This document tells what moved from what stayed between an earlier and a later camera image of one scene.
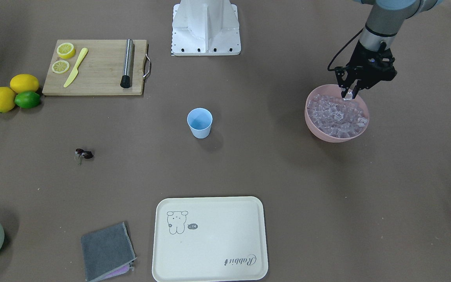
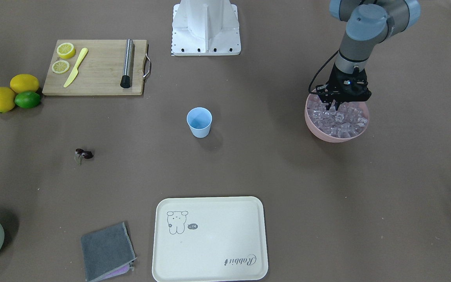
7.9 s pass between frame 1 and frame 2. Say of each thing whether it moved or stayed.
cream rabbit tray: stayed
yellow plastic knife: stayed
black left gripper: moved
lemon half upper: stayed
